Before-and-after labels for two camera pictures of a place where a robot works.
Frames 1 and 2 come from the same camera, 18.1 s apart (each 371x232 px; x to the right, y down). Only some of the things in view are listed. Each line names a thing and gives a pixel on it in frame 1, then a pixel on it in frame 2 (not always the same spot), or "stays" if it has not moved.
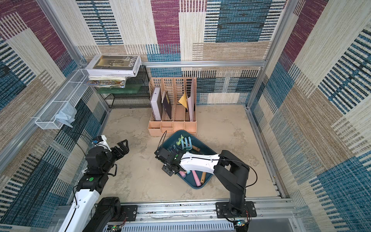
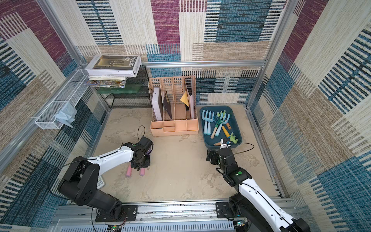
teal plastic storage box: (196, 180) -> (218, 122)
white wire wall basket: (72, 93) stays
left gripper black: (124, 150) -> (147, 165)
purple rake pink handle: (198, 182) -> (142, 171)
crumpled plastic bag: (66, 115) stays
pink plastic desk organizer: (173, 106) stays
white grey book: (156, 102) stays
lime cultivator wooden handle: (193, 147) -> (232, 138)
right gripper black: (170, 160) -> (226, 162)
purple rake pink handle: (182, 174) -> (129, 170)
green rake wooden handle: (203, 178) -> (216, 125)
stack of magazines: (106, 81) stays
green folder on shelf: (128, 88) stays
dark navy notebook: (166, 105) stays
